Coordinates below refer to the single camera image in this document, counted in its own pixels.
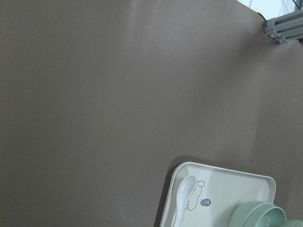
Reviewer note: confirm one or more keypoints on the cream serving tray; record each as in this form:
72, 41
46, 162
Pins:
218, 192

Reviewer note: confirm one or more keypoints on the white plastic spoon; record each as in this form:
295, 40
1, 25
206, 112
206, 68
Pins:
184, 191

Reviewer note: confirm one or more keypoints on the aluminium frame post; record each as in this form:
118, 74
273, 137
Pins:
285, 28

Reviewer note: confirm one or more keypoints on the green bowl on tray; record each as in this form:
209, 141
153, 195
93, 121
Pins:
243, 211

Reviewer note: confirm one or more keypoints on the green bowl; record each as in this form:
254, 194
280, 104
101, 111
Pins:
292, 223
266, 216
243, 211

